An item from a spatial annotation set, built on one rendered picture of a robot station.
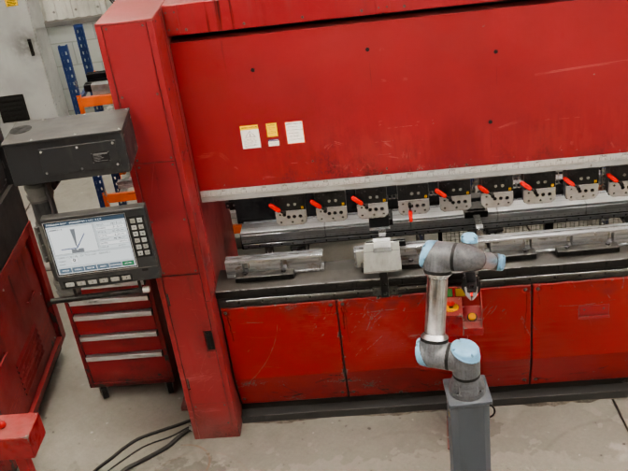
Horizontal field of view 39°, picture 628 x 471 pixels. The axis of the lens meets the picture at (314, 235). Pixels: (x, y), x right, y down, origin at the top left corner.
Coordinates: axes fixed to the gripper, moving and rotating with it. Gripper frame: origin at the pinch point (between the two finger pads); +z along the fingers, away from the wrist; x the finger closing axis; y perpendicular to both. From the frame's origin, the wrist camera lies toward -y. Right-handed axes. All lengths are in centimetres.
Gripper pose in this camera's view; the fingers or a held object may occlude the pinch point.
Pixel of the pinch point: (471, 298)
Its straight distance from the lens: 425.7
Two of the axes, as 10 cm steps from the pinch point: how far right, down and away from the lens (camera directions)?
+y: 1.0, -5.7, 8.1
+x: -9.9, 0.5, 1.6
